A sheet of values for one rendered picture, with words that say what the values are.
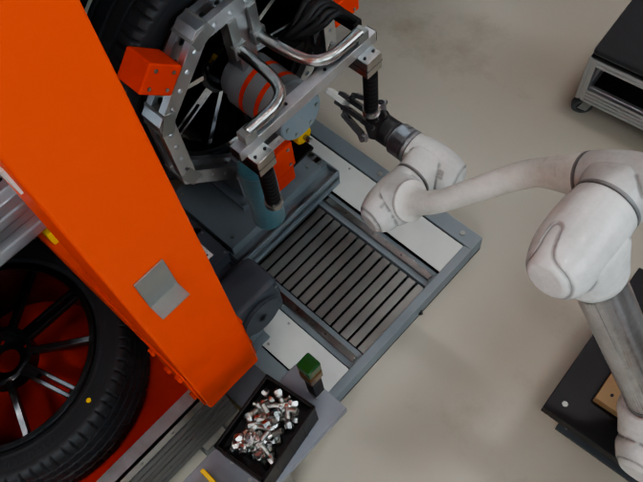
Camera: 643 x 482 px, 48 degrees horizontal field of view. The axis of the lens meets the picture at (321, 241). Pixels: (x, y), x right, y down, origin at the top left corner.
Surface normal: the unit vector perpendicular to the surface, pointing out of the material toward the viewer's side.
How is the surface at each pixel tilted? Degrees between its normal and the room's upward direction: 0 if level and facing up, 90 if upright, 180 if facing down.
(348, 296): 0
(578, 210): 24
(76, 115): 90
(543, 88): 0
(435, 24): 0
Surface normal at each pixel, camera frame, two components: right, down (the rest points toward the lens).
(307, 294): -0.07, -0.46
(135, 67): -0.54, 0.15
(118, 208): 0.73, 0.58
